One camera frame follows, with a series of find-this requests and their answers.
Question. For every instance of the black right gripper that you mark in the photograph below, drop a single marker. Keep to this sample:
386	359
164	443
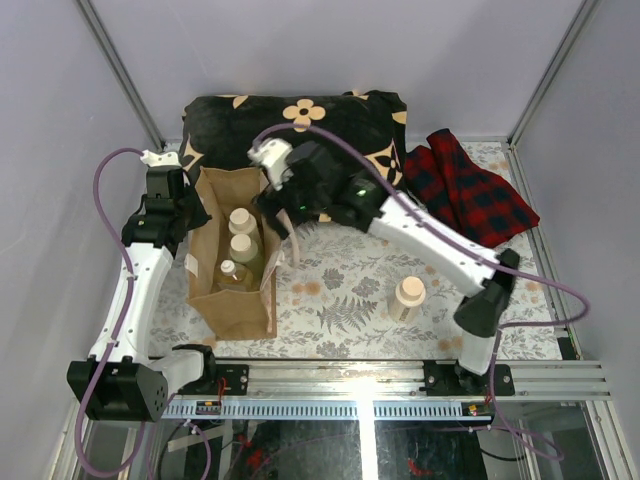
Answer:
272	202

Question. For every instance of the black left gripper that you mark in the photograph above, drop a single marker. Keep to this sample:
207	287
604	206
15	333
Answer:
203	216

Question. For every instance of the brown jute canvas bag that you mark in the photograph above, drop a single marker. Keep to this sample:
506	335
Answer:
231	315

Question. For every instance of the beige bottle wooden cap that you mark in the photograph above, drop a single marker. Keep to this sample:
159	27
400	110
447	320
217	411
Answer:
241	221

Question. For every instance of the green bottle wooden cap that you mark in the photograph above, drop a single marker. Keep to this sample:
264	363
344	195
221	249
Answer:
244	250

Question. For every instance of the yellow liquid bottle white cap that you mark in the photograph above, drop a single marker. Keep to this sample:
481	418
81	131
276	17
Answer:
234	276

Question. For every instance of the cream bottle wooden cap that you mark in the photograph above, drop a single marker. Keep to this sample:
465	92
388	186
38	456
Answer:
408	298

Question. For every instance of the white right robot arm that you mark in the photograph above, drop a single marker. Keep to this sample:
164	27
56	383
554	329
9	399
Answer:
370	204

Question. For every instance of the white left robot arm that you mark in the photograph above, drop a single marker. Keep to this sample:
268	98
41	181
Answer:
119	381

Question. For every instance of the black floral blanket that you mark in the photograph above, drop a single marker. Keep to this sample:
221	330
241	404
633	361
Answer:
219	130

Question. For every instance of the red black plaid cloth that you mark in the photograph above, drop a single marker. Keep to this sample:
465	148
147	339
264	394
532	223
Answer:
478	204

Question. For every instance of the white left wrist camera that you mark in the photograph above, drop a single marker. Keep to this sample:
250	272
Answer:
156	160

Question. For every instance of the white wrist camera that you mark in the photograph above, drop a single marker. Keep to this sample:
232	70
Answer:
156	160
271	157

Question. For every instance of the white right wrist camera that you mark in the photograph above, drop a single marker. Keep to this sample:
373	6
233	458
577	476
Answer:
271	157

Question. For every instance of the aluminium mounting rail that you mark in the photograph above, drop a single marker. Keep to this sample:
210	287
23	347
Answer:
524	380

